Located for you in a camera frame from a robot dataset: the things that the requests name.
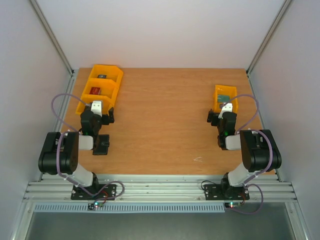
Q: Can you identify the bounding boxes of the yellow bin right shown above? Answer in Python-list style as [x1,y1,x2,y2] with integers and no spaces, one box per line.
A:
[212,84,239,113]

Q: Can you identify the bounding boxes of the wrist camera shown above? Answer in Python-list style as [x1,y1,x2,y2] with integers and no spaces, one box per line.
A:
[90,100,103,117]
[218,102,233,119]

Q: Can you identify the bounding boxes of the small circuit board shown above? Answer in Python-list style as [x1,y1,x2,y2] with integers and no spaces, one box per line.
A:
[87,202,104,211]
[224,201,243,209]

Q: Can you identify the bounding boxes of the right small circuit board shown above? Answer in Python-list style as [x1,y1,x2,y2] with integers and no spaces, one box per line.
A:
[224,201,243,209]

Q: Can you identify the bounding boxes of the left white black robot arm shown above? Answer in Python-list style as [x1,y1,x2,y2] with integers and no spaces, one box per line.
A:
[38,107,115,199]

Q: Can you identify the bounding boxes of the left aluminium corner post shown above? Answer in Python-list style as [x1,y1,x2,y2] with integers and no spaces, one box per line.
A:
[29,0,76,77]

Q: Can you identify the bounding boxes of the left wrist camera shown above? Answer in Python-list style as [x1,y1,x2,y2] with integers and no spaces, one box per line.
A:
[90,100,103,117]

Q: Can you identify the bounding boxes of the aluminium rail frame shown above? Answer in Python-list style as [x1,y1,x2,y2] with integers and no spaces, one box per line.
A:
[23,173,297,203]

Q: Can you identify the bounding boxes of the yellow bin far left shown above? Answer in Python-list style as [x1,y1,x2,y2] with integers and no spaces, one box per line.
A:
[88,64,124,88]

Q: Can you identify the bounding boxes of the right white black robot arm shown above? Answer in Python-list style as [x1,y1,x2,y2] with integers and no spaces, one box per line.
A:
[201,110,282,202]

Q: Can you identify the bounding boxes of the left small circuit board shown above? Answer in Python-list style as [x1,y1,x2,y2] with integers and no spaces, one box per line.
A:
[87,202,104,211]

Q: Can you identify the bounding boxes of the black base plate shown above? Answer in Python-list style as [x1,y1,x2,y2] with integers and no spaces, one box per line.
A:
[203,184,250,202]
[70,184,117,201]

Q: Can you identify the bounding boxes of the grey slotted cable duct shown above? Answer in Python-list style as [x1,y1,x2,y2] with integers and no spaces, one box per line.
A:
[33,202,225,214]

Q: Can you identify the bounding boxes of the yellow bin middle left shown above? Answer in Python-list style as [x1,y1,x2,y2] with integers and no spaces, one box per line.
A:
[81,78,120,105]

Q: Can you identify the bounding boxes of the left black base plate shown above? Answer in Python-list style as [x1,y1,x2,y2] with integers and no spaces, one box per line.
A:
[70,184,117,201]

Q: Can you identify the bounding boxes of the red card in bin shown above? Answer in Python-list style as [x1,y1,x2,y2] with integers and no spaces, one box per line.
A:
[89,87,101,95]

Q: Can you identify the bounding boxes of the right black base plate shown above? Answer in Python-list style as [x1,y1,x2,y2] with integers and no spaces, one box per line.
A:
[203,184,250,202]

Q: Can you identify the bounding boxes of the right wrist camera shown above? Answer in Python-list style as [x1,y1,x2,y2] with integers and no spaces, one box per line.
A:
[218,102,233,119]

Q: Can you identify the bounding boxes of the black card holder wallet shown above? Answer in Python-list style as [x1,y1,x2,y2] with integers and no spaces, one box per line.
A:
[92,134,110,156]

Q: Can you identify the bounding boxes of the green card in right bin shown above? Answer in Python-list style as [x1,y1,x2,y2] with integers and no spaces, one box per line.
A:
[217,94,230,103]

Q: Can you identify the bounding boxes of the dark item in far bin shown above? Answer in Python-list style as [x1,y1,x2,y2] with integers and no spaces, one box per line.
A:
[97,74,107,79]

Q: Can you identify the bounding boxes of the right aluminium corner post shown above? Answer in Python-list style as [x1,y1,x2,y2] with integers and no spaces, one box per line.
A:
[246,0,293,78]

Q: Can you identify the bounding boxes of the aluminium corner post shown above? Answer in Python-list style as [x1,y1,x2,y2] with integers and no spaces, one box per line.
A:
[29,0,76,77]
[246,0,293,78]

